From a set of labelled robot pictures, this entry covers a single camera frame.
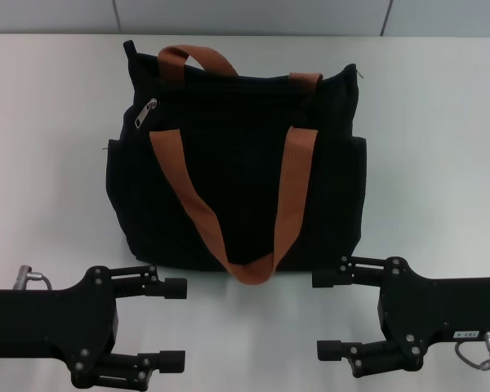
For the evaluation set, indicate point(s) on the silver metal zipper pull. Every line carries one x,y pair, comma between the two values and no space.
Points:
143,116

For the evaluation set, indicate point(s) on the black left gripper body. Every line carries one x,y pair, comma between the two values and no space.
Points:
45,322

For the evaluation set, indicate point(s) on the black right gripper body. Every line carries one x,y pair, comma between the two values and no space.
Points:
441,308

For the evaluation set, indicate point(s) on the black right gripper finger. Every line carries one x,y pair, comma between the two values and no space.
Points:
335,350
330,279

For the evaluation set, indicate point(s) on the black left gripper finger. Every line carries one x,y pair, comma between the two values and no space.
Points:
169,359
171,287

